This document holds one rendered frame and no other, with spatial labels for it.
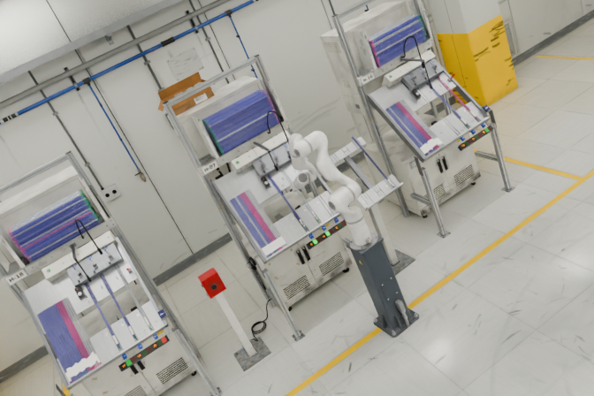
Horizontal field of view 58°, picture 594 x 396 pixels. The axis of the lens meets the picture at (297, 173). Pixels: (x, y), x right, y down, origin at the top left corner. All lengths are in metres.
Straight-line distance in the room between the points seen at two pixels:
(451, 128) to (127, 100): 2.90
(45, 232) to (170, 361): 1.29
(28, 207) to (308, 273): 2.09
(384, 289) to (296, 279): 0.91
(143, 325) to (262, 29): 3.13
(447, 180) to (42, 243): 3.21
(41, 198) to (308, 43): 3.11
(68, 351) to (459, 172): 3.36
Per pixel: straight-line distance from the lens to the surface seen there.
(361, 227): 3.39
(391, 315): 3.77
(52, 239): 3.85
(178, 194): 5.48
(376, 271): 3.55
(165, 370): 4.27
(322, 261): 4.33
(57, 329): 3.88
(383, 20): 4.61
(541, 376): 3.42
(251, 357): 4.21
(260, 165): 3.92
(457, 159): 4.84
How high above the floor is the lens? 2.61
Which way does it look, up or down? 23 degrees down
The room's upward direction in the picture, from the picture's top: 24 degrees counter-clockwise
